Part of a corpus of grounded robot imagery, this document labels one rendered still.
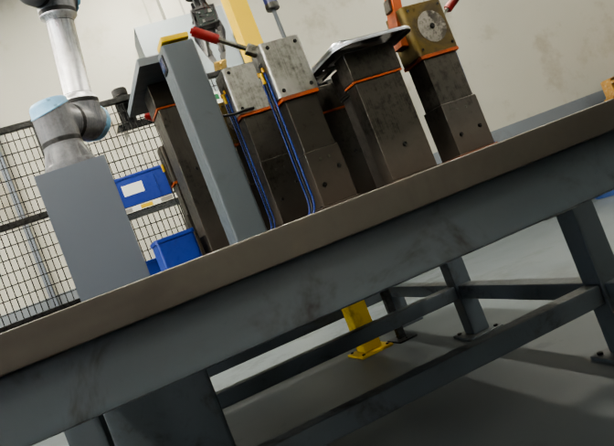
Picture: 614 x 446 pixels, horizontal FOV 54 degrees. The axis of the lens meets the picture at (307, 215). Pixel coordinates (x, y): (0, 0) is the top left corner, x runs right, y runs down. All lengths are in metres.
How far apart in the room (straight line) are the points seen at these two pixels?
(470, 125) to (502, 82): 4.63
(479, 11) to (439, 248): 5.43
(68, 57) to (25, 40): 3.12
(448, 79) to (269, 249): 0.82
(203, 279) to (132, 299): 0.08
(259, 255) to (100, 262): 1.17
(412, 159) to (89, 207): 0.96
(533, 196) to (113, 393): 0.58
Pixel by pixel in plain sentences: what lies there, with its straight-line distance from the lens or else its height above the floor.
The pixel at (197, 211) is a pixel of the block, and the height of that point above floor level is 0.82.
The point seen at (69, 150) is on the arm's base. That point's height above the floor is 1.15.
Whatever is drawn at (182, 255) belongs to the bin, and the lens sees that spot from 1.47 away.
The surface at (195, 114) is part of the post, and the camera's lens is 1.26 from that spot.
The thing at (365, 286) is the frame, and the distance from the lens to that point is 0.74.
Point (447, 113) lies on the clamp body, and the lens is 1.36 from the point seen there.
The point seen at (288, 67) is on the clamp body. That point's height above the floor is 1.00.
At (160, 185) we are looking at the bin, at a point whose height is 1.08.
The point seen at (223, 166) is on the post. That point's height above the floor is 0.87.
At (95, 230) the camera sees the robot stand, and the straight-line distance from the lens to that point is 1.81.
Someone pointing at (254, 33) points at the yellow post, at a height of 1.69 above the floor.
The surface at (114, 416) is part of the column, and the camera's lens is 1.78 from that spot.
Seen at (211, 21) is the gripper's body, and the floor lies 1.33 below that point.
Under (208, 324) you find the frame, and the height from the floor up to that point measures 0.63.
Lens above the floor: 0.69
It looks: 1 degrees up
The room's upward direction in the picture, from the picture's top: 21 degrees counter-clockwise
